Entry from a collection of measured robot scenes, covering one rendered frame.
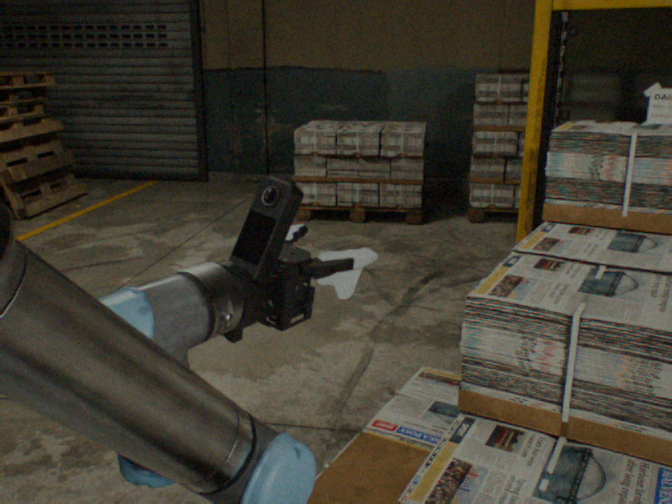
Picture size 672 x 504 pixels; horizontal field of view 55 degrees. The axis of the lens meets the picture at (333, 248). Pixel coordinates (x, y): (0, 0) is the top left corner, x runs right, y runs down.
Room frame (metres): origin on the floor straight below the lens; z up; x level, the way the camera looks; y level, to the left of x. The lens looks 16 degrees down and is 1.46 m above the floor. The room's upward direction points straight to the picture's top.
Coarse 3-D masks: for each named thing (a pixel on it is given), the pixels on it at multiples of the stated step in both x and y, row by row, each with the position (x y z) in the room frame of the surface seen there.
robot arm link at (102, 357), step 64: (0, 256) 0.30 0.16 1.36; (0, 320) 0.31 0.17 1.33; (64, 320) 0.34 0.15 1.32; (0, 384) 0.32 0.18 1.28; (64, 384) 0.33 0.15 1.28; (128, 384) 0.36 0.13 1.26; (192, 384) 0.41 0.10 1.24; (128, 448) 0.38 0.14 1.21; (192, 448) 0.40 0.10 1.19; (256, 448) 0.45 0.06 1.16
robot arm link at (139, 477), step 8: (120, 456) 0.54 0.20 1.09; (120, 464) 0.54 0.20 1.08; (128, 464) 0.53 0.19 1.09; (136, 464) 0.53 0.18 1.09; (128, 472) 0.53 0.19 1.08; (136, 472) 0.53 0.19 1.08; (144, 472) 0.53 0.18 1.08; (152, 472) 0.53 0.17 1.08; (128, 480) 0.53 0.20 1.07; (136, 480) 0.53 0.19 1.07; (144, 480) 0.53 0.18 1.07; (152, 480) 0.53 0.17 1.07; (160, 480) 0.53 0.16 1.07; (168, 480) 0.53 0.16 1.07
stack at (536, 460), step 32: (480, 416) 1.07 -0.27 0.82; (448, 448) 0.95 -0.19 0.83; (480, 448) 0.95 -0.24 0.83; (512, 448) 0.95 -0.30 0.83; (544, 448) 0.95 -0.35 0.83; (576, 448) 0.95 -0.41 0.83; (416, 480) 0.87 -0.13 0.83; (448, 480) 0.87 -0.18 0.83; (480, 480) 0.87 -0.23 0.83; (512, 480) 0.87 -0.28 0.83; (544, 480) 0.87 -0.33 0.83; (576, 480) 0.86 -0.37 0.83; (608, 480) 0.86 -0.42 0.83; (640, 480) 0.86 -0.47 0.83
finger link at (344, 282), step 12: (324, 252) 0.73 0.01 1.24; (336, 252) 0.74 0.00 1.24; (348, 252) 0.74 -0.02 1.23; (360, 252) 0.74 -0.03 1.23; (372, 252) 0.76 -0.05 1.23; (360, 264) 0.73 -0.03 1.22; (336, 276) 0.73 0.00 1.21; (348, 276) 0.74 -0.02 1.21; (336, 288) 0.73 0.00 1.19; (348, 288) 0.74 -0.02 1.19
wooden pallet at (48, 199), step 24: (0, 144) 6.09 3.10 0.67; (24, 144) 6.42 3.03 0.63; (48, 144) 6.87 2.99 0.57; (0, 168) 5.91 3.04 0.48; (24, 168) 6.09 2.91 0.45; (48, 168) 6.47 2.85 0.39; (24, 192) 6.13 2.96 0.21; (48, 192) 6.47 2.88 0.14; (72, 192) 6.71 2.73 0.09; (24, 216) 5.86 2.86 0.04
